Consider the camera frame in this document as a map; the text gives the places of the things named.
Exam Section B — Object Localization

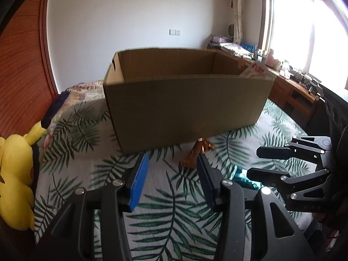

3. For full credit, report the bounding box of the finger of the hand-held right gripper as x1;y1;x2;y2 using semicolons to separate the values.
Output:
246;167;331;213
256;135;333;167

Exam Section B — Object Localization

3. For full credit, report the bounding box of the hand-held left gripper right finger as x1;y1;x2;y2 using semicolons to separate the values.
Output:
196;154;308;261

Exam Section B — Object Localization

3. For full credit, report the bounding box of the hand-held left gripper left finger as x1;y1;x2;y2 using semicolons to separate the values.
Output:
35;154;150;261

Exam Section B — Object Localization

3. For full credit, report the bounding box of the teal foil snack packet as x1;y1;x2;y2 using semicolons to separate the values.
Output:
231;167;262;190

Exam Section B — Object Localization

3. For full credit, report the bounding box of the orange foil snack packet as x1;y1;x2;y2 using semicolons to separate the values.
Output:
180;138;216;169

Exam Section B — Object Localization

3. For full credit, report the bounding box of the brown cardboard box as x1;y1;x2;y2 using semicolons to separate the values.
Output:
103;47;276;155

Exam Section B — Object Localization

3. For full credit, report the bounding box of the tall white red snack packet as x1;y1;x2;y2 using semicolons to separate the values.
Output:
239;61;274;77

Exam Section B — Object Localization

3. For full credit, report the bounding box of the leaf print bed sheet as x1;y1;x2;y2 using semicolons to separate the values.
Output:
34;97;327;261

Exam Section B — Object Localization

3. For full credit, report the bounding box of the wooden desk with clutter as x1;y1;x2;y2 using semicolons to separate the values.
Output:
207;46;325;126

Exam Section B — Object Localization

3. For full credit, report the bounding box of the floral quilt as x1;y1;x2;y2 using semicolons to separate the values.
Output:
43;80;108;142

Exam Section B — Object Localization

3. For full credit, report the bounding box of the wooden framed window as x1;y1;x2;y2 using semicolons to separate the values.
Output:
260;0;348;88

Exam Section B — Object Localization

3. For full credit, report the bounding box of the dark cloth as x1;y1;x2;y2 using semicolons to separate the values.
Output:
41;92;69;129

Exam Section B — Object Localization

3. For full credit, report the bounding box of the folded patterned cloth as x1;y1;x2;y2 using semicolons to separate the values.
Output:
219;42;252;58

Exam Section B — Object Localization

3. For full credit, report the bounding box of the yellow plush toy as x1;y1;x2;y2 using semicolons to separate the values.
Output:
0;121;47;231

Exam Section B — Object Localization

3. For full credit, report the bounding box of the pink box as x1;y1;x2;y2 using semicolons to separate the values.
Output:
211;34;231;44

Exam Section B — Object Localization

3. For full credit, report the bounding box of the beige curtain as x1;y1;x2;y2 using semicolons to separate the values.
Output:
227;0;247;44

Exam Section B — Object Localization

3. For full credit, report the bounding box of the wooden headboard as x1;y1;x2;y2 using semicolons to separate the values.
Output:
0;0;59;142

